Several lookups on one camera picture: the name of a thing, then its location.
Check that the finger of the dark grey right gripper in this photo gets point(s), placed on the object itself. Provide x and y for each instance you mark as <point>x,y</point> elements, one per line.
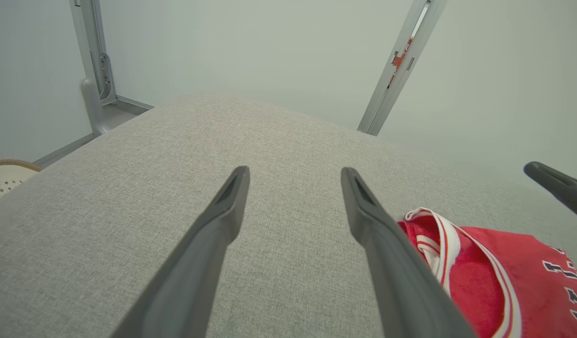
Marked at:
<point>563,188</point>

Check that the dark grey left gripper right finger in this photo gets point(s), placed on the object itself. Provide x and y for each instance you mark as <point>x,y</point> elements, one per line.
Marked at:
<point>405,291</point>

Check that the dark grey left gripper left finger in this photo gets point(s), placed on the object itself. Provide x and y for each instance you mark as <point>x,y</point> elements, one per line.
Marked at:
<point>185,281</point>

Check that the red white lettered jersey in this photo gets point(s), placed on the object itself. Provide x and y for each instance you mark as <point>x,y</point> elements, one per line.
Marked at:
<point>480,281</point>

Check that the grey fabric sofa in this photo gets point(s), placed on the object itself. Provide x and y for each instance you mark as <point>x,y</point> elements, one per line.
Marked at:
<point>222,141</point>

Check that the cream laundry basket brown rim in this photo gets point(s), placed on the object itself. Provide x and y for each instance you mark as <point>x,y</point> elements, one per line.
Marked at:
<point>6,176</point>

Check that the grey wall baseboard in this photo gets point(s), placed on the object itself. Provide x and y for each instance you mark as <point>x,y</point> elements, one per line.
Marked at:
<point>133,104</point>
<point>65,149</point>

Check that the grey metal double frame post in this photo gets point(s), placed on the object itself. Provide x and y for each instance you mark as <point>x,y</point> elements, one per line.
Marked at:
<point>396,70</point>

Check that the grey post with curved foot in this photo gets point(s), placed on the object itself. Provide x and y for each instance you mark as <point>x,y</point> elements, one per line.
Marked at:
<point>93,94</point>

